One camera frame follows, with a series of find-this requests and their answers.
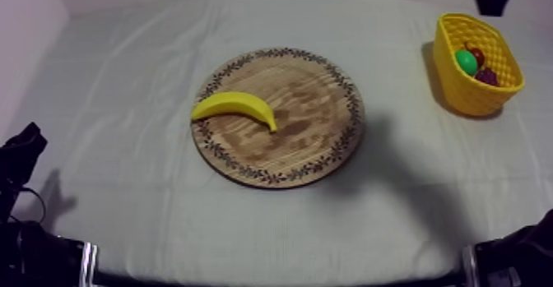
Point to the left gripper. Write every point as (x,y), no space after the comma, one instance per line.
(19,152)

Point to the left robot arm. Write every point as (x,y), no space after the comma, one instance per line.
(39,258)

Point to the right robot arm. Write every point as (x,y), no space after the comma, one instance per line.
(518,258)

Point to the yellow plastic basket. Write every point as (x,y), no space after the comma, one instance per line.
(468,94)

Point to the yellow toy banana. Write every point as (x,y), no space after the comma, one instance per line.
(235,103)

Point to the round wooden board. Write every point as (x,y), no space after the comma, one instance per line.
(302,150)

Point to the small red fruit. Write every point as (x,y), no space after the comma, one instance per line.
(478,55)

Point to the green toy pear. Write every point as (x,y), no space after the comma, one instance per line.
(466,62)

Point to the purple toy grapes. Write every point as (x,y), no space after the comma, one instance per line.
(487,77)

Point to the silver metal bar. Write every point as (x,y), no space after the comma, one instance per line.
(88,265)

